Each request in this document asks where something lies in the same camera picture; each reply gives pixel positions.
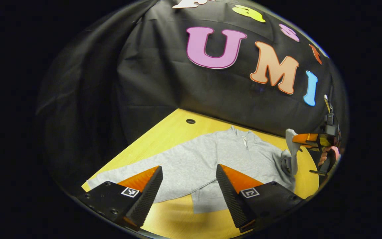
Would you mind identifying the black backdrop cloth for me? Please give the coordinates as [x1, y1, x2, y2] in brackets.
[35, 0, 349, 196]

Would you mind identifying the grey sweatshirt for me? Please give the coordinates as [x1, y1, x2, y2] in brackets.
[87, 125, 300, 214]

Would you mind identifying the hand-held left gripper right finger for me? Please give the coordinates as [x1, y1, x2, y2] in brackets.
[216, 164, 306, 233]

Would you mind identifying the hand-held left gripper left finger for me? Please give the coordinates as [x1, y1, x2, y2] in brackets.
[77, 165, 163, 232]

